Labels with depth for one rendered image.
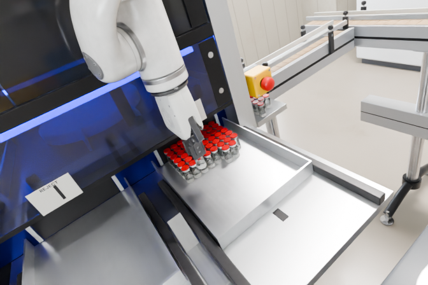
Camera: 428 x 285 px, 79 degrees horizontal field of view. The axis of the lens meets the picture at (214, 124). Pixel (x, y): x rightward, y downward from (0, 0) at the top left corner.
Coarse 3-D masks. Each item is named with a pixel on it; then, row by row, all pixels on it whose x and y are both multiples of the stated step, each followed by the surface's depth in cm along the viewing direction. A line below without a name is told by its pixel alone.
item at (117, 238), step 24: (120, 192) 71; (96, 216) 65; (120, 216) 63; (144, 216) 61; (24, 240) 61; (48, 240) 63; (72, 240) 61; (96, 240) 59; (120, 240) 57; (144, 240) 55; (24, 264) 55; (48, 264) 57; (72, 264) 55; (96, 264) 53; (120, 264) 52; (144, 264) 50; (168, 264) 49
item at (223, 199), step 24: (240, 144) 73; (264, 144) 69; (168, 168) 74; (216, 168) 68; (240, 168) 65; (264, 168) 63; (288, 168) 61; (312, 168) 57; (192, 192) 63; (216, 192) 61; (240, 192) 59; (264, 192) 57; (288, 192) 55; (216, 216) 55; (240, 216) 53; (216, 240) 49
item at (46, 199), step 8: (64, 176) 54; (48, 184) 53; (56, 184) 54; (64, 184) 54; (72, 184) 55; (32, 192) 52; (40, 192) 52; (48, 192) 53; (56, 192) 54; (64, 192) 55; (72, 192) 56; (80, 192) 57; (32, 200) 52; (40, 200) 53; (48, 200) 54; (56, 200) 54; (64, 200) 55; (40, 208) 53; (48, 208) 54; (56, 208) 55
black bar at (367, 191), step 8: (248, 128) 76; (264, 136) 70; (280, 144) 66; (296, 152) 62; (312, 160) 58; (320, 168) 56; (328, 168) 55; (328, 176) 55; (336, 176) 53; (344, 176) 52; (344, 184) 52; (352, 184) 50; (360, 184) 49; (360, 192) 49; (368, 192) 48; (376, 192) 47; (376, 200) 47
